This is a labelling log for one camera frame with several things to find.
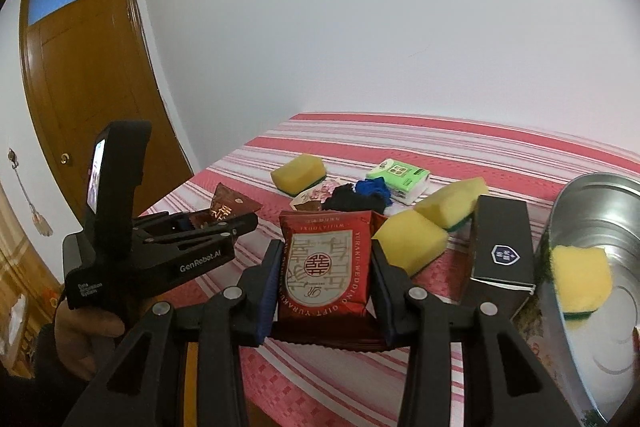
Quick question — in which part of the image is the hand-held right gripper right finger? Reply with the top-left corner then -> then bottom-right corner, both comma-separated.
371,239 -> 576,427

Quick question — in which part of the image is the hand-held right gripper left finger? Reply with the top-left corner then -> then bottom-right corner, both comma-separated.
60,239 -> 286,427

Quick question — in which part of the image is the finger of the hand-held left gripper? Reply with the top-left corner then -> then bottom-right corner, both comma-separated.
145,213 -> 259,253
131,213 -> 201,235

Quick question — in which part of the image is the small brown snack packet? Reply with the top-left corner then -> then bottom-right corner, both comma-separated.
209,183 -> 264,233

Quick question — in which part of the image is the yellow sponge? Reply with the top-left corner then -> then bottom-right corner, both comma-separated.
371,210 -> 449,279
550,245 -> 613,320
414,177 -> 490,234
270,155 -> 327,196

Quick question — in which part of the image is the large red gift packet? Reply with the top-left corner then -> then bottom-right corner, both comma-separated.
270,208 -> 398,352

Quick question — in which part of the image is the black scrunchie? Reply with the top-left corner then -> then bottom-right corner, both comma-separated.
321,184 -> 388,215

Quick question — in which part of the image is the black rectangular box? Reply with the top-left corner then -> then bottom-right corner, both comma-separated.
467,194 -> 537,323

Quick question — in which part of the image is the round metal basin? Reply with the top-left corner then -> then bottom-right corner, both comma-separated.
510,172 -> 640,425

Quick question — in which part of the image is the person's left forearm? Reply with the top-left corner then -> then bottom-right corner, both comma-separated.
0,322 -> 103,427

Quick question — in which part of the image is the red striped desktop cloth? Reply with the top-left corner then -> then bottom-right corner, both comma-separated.
137,113 -> 640,427

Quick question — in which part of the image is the person's left hand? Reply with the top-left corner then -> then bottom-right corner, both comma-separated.
52,299 -> 128,380

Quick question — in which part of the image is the flower print packet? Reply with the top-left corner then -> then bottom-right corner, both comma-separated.
290,179 -> 346,212

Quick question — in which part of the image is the wooden cabinet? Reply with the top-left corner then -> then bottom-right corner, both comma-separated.
0,187 -> 66,378

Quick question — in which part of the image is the blue scrunchie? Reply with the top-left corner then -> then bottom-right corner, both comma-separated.
356,177 -> 391,202

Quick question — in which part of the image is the green white tissue pack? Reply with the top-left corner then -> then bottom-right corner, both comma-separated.
365,159 -> 432,206

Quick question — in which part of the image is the brown wooden door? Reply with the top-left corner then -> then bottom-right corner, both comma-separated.
19,0 -> 195,228

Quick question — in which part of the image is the hanging wall duster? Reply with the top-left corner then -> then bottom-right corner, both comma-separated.
7,148 -> 53,238

